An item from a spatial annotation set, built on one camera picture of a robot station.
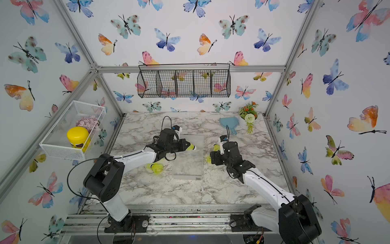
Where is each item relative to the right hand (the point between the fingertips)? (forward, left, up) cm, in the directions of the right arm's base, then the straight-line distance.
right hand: (218, 150), depth 84 cm
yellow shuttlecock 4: (+1, +5, -12) cm, 13 cm away
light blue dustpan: (+35, -12, -15) cm, 40 cm away
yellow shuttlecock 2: (-5, +36, -14) cm, 39 cm away
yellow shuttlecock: (+4, +15, -5) cm, 17 cm away
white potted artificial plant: (+26, -20, +1) cm, 32 cm away
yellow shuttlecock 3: (+10, 0, -12) cm, 15 cm away
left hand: (+6, +15, -2) cm, 16 cm away
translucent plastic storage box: (-3, +17, -13) cm, 22 cm away
